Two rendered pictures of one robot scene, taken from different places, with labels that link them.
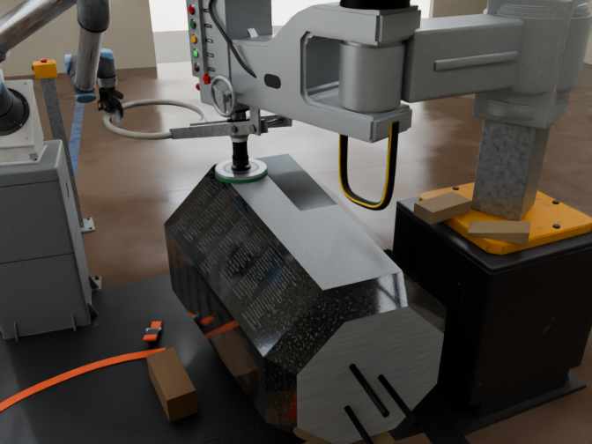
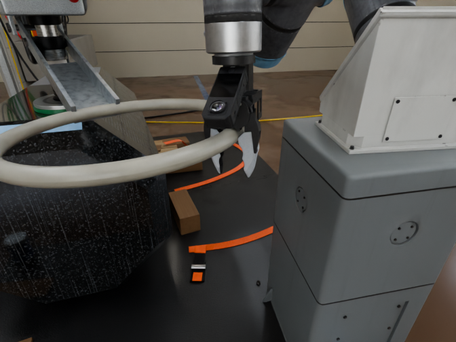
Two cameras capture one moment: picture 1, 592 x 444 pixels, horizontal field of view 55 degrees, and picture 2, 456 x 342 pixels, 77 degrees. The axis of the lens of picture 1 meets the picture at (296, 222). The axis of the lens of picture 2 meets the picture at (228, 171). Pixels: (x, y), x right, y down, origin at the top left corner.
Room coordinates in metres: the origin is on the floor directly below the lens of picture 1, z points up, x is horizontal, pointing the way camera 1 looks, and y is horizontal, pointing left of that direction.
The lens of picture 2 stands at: (3.20, 0.93, 1.16)
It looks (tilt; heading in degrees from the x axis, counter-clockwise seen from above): 29 degrees down; 185
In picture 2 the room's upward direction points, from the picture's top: straight up
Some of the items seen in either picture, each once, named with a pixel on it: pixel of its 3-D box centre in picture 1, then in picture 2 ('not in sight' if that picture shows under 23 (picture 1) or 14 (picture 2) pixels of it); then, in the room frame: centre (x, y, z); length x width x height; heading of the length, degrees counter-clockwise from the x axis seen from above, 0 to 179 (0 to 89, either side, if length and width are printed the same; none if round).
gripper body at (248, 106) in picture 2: (108, 98); (235, 91); (2.70, 0.90, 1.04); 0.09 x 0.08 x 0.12; 163
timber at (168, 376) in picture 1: (171, 382); (183, 210); (1.79, 0.52, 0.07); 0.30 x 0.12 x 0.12; 28
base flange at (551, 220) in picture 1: (501, 210); not in sight; (2.00, -0.81, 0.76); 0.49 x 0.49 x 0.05; 23
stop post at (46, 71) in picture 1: (62, 150); not in sight; (3.34, 1.45, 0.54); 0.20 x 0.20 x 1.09; 23
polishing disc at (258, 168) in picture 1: (240, 168); (66, 100); (2.19, 0.23, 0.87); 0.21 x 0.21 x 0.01
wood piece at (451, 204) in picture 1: (442, 207); not in sight; (1.95, -0.56, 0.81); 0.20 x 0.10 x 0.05; 121
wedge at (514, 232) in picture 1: (499, 227); not in sight; (1.78, -0.72, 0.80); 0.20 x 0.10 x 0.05; 67
